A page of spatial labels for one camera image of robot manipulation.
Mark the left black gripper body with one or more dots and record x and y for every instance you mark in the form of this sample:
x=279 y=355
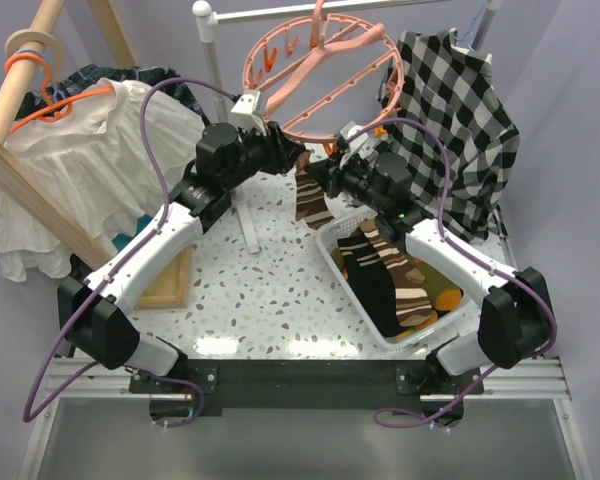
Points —
x=261 y=154

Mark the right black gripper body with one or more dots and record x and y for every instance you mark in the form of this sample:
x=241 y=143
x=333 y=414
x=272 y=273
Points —
x=351 y=179

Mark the brown striped sock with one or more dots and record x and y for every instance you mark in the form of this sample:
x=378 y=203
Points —
x=413 y=306
x=310 y=203

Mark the pink round clip hanger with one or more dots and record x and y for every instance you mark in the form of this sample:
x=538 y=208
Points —
x=324 y=69

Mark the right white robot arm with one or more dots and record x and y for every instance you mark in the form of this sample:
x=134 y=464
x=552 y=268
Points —
x=516 y=316

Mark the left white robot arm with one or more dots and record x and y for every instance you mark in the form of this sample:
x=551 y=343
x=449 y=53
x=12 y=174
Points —
x=94 y=312

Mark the blue clothes hanger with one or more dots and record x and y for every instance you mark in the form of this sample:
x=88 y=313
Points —
x=466 y=39

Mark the orange clothes hanger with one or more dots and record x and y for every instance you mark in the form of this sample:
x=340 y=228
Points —
x=54 y=110

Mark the white plastic basket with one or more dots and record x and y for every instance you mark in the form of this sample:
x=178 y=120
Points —
x=327 y=239

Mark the black striped sock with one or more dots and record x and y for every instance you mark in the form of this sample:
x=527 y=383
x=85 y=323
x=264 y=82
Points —
x=372 y=284

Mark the black white checkered shirt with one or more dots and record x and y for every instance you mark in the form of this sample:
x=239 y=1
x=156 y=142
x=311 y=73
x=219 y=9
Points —
x=462 y=161

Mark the olive orange sock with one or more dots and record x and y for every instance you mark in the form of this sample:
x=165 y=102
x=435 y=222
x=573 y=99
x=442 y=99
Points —
x=444 y=295

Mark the teal cloth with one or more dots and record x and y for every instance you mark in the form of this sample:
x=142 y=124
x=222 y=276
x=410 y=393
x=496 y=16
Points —
x=121 y=240

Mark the white blouse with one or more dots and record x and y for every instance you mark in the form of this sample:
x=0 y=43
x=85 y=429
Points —
x=106 y=163

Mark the dark patterned garment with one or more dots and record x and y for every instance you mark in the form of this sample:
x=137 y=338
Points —
x=89 y=75

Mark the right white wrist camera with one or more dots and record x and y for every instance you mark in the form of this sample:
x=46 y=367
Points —
x=350 y=142

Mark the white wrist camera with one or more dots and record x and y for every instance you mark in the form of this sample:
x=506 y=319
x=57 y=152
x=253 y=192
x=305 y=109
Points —
x=249 y=110
x=350 y=142

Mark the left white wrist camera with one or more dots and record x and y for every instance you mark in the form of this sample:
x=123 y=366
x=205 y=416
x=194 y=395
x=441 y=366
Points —
x=249 y=110

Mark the white metal clothes rail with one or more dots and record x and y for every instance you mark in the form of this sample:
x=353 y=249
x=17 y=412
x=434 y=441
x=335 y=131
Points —
x=215 y=55

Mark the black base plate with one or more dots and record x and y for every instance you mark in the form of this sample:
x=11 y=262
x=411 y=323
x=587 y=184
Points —
x=208 y=387

